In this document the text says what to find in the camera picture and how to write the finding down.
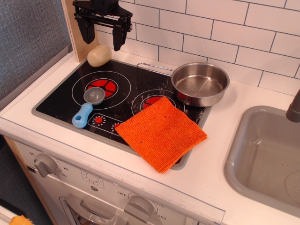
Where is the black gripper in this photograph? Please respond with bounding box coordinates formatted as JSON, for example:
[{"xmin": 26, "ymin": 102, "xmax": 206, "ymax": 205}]
[{"xmin": 72, "ymin": 0, "xmax": 133, "ymax": 51}]

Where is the stainless steel pot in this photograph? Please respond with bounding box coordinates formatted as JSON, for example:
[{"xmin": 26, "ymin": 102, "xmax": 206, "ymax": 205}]
[{"xmin": 136, "ymin": 62, "xmax": 230, "ymax": 107}]

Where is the orange knitted cloth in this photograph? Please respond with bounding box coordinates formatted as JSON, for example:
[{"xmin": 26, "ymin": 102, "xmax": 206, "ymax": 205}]
[{"xmin": 116, "ymin": 97, "xmax": 207, "ymax": 173}]

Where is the beige toy potato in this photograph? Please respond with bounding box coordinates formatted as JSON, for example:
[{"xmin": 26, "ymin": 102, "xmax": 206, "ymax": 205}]
[{"xmin": 87, "ymin": 45, "xmax": 112, "ymax": 68}]

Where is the blue grey measuring scoop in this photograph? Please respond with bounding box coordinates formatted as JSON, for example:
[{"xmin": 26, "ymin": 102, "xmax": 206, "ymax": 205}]
[{"xmin": 72, "ymin": 87, "xmax": 105, "ymax": 128}]

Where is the grey left oven knob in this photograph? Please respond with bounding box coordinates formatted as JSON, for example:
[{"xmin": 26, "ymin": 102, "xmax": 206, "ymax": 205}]
[{"xmin": 33, "ymin": 154, "xmax": 58, "ymax": 178}]

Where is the grey oven knob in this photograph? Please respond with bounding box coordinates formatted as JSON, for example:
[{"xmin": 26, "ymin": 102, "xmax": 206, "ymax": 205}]
[
  {"xmin": 33, "ymin": 154, "xmax": 58, "ymax": 178},
  {"xmin": 124, "ymin": 195, "xmax": 154, "ymax": 223}
]

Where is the white toy oven front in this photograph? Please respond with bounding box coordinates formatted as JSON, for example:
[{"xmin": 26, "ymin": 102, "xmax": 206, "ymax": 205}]
[{"xmin": 15, "ymin": 142, "xmax": 225, "ymax": 225}]

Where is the grey right oven knob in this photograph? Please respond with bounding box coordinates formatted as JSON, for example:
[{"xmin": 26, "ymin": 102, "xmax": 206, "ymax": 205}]
[{"xmin": 124, "ymin": 195, "xmax": 154, "ymax": 223}]

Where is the orange object at corner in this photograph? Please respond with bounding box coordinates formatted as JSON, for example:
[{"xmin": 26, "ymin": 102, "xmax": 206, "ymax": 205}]
[{"xmin": 9, "ymin": 215, "xmax": 33, "ymax": 225}]

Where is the grey faucet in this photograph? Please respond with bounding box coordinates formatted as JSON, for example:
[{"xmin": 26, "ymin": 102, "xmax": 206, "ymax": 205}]
[{"xmin": 285, "ymin": 90, "xmax": 300, "ymax": 123}]

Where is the grey sink basin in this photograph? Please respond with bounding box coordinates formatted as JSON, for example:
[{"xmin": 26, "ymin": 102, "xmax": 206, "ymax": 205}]
[{"xmin": 224, "ymin": 105, "xmax": 300, "ymax": 217}]

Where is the wooden side post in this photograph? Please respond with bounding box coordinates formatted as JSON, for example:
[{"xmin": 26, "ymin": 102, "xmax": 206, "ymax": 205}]
[{"xmin": 61, "ymin": 0, "xmax": 99, "ymax": 63}]

